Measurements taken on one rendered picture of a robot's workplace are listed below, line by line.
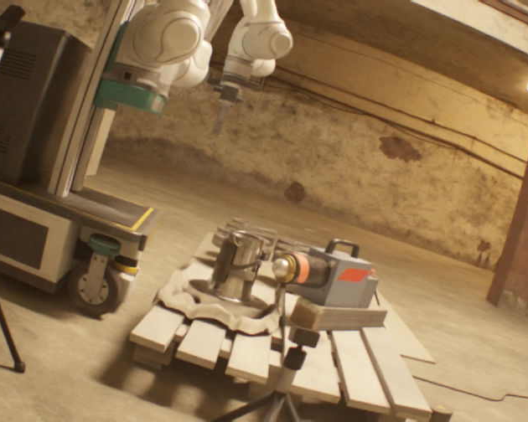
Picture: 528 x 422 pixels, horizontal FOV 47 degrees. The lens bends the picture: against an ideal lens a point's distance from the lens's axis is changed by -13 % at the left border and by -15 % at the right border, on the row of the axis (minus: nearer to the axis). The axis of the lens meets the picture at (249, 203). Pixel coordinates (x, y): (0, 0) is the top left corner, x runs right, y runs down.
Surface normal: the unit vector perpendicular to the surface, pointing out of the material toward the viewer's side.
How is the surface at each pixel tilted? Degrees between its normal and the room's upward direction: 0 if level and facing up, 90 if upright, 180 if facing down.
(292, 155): 90
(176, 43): 96
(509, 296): 90
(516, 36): 90
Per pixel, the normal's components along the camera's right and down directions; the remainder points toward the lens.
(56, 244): 0.04, 0.09
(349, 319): 0.67, 0.27
